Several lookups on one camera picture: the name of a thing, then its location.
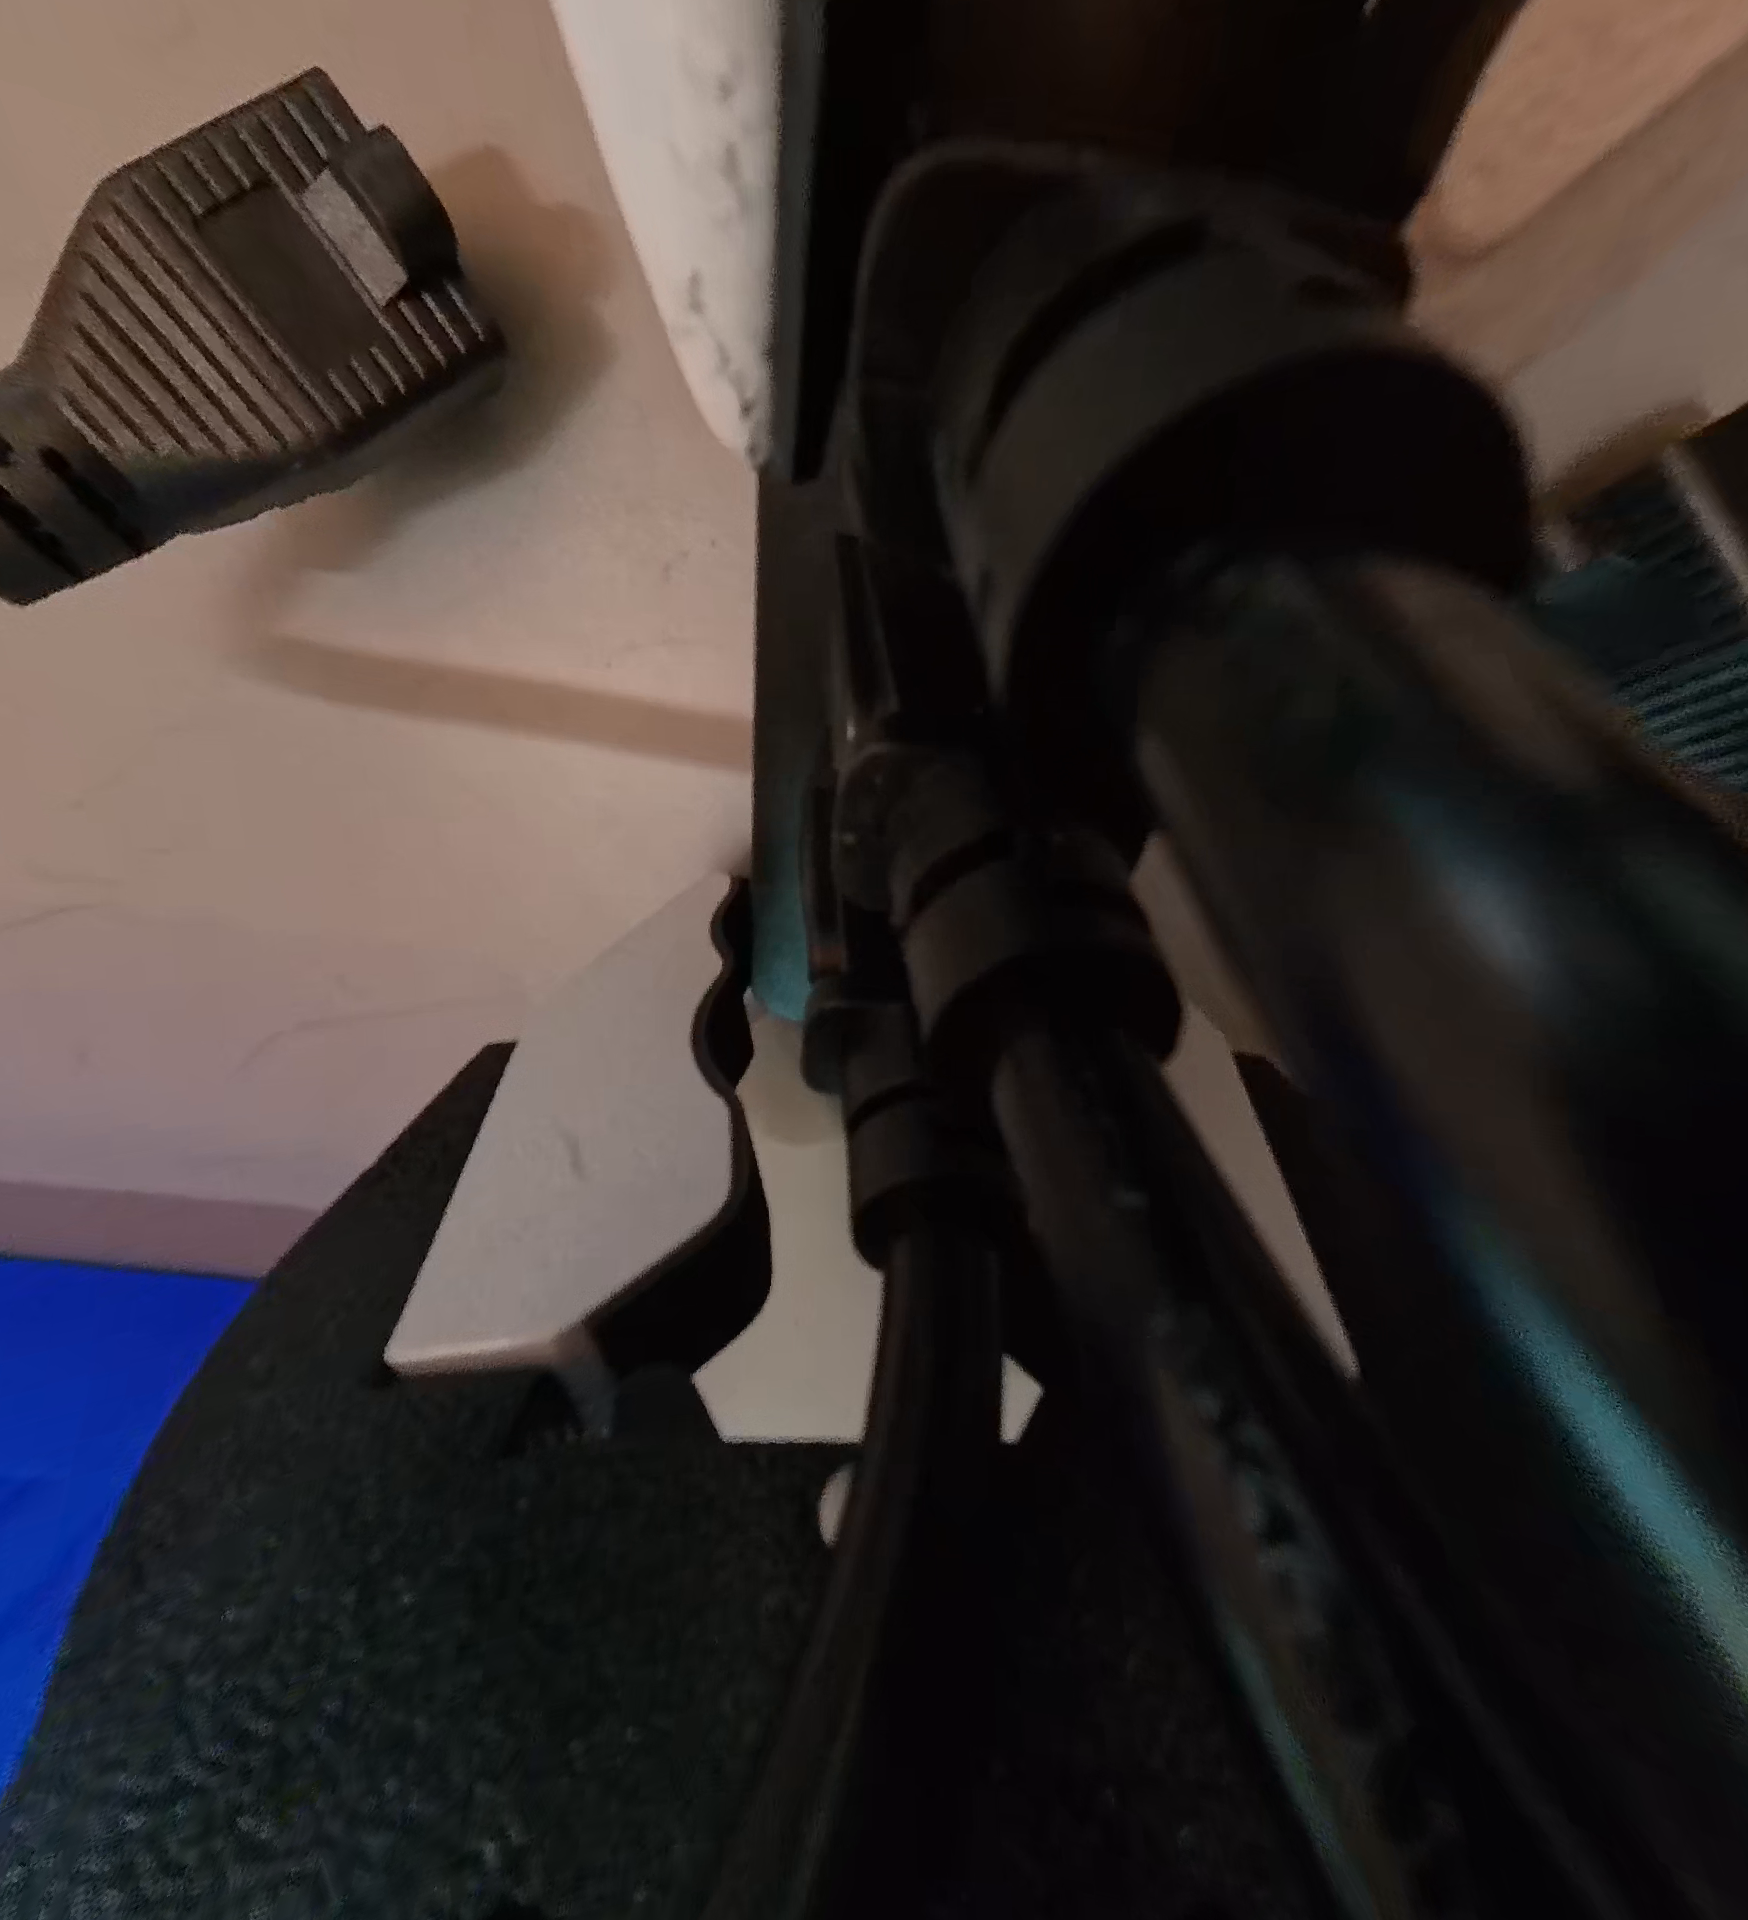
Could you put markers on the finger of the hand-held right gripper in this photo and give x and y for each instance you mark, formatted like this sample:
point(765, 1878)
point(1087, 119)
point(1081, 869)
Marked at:
point(1609, 119)
point(677, 178)

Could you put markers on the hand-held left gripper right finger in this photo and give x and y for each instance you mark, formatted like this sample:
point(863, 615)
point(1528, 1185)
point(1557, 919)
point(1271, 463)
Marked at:
point(1185, 990)

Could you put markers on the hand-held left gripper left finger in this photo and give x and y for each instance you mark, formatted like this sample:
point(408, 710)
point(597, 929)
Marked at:
point(590, 1172)

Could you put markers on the blue mat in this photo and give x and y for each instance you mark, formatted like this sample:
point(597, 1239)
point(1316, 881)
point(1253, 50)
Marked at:
point(38, 1472)

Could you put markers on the ribbed black plug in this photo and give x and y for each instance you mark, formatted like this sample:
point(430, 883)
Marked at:
point(211, 343)
point(1702, 631)

